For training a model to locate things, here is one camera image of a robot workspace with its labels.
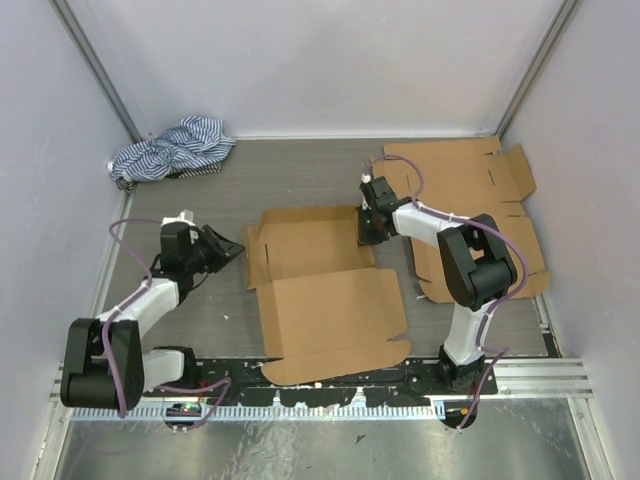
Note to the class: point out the blue striped crumpled cloth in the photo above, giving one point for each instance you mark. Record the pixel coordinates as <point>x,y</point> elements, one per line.
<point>193,147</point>

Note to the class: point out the brown cardboard box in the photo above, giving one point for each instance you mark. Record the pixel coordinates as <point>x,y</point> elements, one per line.
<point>325,309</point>

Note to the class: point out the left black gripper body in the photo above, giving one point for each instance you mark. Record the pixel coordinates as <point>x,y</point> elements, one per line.
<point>193,261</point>

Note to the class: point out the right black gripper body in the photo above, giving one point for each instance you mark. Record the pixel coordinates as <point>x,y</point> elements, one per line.
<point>369,230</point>

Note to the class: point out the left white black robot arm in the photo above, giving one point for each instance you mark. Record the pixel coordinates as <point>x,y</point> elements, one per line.
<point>104,365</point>

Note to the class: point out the slotted grey cable duct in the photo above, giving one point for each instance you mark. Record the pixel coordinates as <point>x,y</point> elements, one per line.
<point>190,412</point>

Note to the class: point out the stacked brown cardboard blanks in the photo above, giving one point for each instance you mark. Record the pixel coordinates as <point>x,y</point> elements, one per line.
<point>468,177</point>

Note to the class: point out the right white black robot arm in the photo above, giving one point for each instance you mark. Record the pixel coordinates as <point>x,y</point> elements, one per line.
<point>478,270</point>

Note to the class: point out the aluminium frame rail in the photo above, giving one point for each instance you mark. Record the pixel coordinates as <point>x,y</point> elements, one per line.
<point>542,378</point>

